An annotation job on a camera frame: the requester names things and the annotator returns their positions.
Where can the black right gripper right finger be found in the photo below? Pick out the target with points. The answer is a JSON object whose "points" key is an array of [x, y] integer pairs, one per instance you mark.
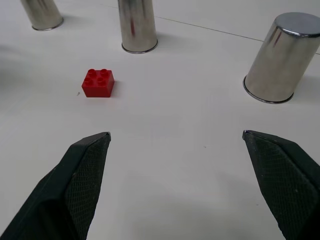
{"points": [[285, 180]]}

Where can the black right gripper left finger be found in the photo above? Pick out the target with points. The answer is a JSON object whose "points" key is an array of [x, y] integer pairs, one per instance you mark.
{"points": [[62, 190]]}

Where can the red toy building brick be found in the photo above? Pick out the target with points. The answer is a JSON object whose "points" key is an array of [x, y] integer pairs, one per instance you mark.
{"points": [[98, 83]]}

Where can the inverted stainless steel cup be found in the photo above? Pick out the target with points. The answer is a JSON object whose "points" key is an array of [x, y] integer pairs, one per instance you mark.
{"points": [[280, 57], [137, 25], [42, 13]]}

